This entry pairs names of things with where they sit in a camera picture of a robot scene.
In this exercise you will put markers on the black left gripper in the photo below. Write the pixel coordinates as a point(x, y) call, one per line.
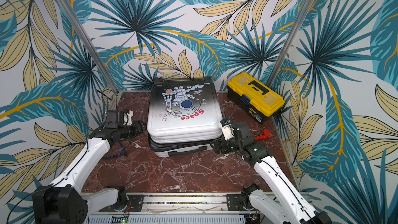
point(139, 128)

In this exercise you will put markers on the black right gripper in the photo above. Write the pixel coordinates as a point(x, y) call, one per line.
point(220, 144)

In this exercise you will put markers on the white cartoon hard-shell suitcase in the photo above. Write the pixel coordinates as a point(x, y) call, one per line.
point(183, 116)

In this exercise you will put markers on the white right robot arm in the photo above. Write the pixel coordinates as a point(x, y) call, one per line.
point(289, 206)

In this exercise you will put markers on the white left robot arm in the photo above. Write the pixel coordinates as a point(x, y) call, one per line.
point(61, 202)

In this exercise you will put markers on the red and black pipe wrench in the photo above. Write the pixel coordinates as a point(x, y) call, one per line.
point(265, 134)

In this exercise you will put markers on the yellow and black toolbox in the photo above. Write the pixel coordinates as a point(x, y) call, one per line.
point(253, 97)

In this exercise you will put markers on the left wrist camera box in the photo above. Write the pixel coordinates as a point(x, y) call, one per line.
point(116, 118)

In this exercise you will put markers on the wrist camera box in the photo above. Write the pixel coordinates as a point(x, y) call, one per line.
point(116, 118)
point(227, 130)

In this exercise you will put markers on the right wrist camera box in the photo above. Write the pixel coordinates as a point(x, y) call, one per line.
point(227, 130)

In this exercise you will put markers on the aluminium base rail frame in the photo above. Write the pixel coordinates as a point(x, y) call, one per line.
point(196, 183)

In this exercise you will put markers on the right aluminium corner post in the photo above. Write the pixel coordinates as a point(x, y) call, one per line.
point(301, 15)

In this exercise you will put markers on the aluminium corner post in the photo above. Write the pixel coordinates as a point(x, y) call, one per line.
point(301, 15)
point(84, 37)

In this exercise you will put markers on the left aluminium corner post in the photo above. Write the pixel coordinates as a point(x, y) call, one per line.
point(84, 37)

